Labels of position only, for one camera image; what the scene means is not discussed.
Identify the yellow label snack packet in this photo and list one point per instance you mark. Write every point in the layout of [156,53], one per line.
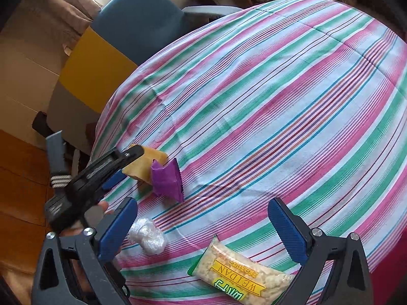
[235,273]

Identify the purple snack packet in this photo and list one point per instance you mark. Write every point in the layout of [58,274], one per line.
[165,181]

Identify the tan snack packet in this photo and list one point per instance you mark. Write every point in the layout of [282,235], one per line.
[149,165]

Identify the clear wrapped white snack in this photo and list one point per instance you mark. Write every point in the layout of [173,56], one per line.
[148,236]

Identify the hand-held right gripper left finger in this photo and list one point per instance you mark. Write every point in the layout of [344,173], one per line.
[117,228]

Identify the striped tablecloth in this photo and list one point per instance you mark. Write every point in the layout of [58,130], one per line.
[270,101]

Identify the person's left hand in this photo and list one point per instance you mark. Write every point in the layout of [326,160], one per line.
[103,208]

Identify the grey yellow blue sofa chair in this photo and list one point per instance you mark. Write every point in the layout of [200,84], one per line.
[143,22]

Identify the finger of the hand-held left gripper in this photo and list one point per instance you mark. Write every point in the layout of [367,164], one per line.
[117,162]
[113,180]

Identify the pink beige curtain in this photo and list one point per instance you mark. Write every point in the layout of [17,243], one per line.
[47,12]

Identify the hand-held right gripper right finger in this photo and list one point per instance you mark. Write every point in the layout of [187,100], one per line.
[286,228]

